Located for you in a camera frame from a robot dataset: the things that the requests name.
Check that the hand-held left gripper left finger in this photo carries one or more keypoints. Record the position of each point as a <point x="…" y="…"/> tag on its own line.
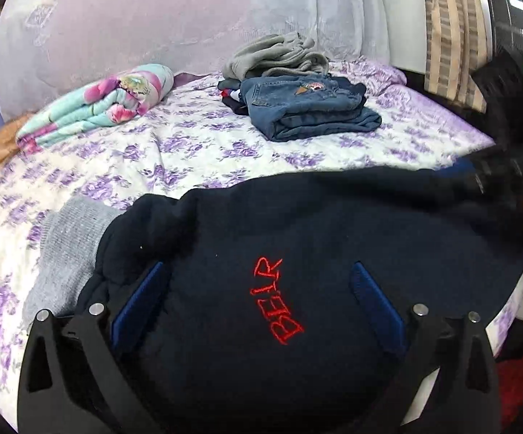
<point x="137" y="307"/>

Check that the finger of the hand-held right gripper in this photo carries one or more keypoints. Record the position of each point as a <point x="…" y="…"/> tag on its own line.
<point x="496" y="176"/>

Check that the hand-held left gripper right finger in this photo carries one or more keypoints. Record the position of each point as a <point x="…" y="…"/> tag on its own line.
<point x="376" y="307"/>

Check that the navy sweater red BEAR text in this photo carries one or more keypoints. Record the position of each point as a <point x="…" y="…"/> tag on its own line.
<point x="288" y="244"/>

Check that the striped curtain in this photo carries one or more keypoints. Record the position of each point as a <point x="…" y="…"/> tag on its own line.
<point x="453" y="31"/>

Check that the folded blue jeans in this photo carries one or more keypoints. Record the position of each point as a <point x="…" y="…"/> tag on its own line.
<point x="311" y="106"/>

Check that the colourful folded blanket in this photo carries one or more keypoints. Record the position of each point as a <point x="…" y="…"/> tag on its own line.
<point x="103" y="104"/>

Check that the dark folded garment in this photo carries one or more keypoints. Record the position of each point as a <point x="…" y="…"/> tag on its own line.
<point x="233" y="97"/>

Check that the grey fleece garment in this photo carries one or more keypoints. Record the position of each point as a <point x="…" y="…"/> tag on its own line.
<point x="275" y="56"/>

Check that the white lace covered bedding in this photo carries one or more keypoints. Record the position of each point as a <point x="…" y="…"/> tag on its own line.
<point x="175" y="22"/>

